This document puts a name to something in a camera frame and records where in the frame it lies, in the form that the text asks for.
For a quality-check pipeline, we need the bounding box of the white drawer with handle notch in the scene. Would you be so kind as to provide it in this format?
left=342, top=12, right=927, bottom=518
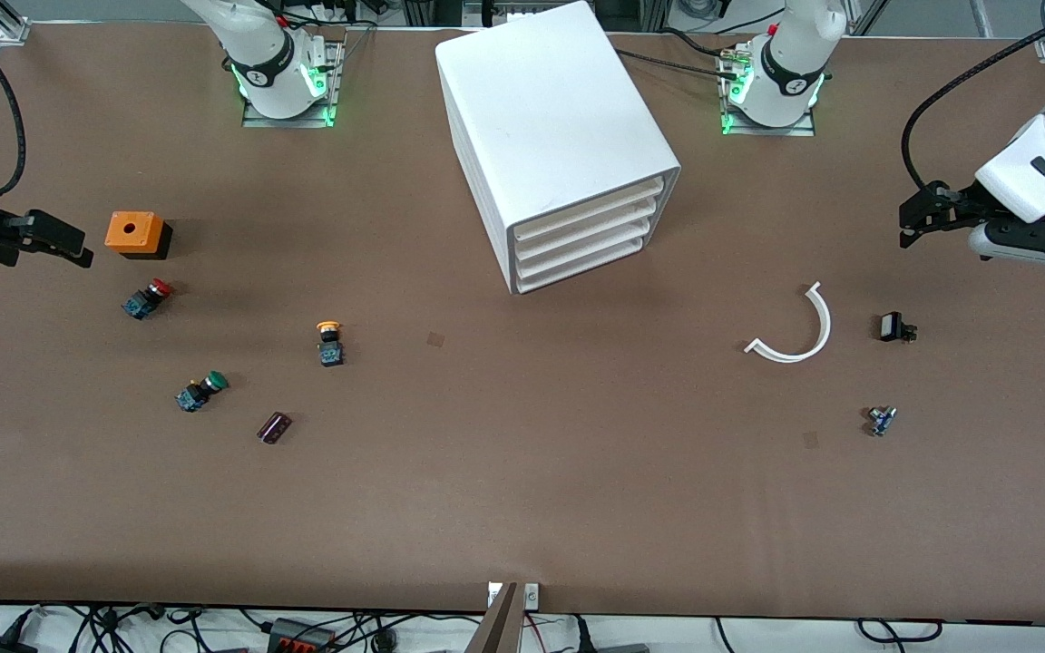
left=513, top=177, right=667, bottom=244

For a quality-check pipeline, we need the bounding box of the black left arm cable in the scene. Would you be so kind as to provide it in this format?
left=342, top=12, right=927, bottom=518
left=903, top=5, right=1045, bottom=199

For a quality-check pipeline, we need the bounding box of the brown wooden post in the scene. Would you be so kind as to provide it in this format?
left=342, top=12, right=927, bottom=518
left=466, top=582, right=523, bottom=653

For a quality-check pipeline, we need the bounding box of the black braided base cable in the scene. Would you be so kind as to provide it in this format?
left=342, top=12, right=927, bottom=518
left=615, top=47, right=743, bottom=84

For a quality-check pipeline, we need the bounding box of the green capped push button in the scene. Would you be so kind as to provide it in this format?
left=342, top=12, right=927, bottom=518
left=175, top=370, right=230, bottom=414

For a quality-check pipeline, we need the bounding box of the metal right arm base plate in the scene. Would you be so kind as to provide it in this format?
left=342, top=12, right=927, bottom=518
left=241, top=41, right=344, bottom=129

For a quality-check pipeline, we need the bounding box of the red capped push button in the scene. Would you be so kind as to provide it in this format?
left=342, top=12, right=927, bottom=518
left=121, top=278, right=175, bottom=321

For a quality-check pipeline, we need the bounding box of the small black switch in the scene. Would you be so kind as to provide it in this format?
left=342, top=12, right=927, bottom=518
left=879, top=311, right=919, bottom=346

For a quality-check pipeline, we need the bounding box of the white drawer cabinet shell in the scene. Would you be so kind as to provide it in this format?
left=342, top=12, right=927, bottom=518
left=435, top=0, right=682, bottom=296

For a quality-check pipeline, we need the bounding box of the white curved plastic strip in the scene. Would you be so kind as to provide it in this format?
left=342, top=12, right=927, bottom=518
left=744, top=281, right=833, bottom=365

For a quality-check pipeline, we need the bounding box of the white plain drawer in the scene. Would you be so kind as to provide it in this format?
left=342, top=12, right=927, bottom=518
left=517, top=216, right=659, bottom=278
left=515, top=195, right=666, bottom=261
left=519, top=234, right=646, bottom=294

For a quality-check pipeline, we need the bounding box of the orange box with hole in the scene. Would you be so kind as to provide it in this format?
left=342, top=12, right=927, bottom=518
left=105, top=210, right=174, bottom=262

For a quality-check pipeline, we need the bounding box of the white edge bracket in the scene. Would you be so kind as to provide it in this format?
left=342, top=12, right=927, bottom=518
left=486, top=582, right=540, bottom=609

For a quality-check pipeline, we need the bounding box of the black orange power strip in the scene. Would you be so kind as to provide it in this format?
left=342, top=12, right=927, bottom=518
left=269, top=618, right=339, bottom=653

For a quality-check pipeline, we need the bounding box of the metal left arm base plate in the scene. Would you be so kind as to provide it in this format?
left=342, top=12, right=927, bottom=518
left=720, top=41, right=816, bottom=138

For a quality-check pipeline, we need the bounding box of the orange capped push button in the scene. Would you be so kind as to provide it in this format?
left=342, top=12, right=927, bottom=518
left=316, top=319, right=347, bottom=369

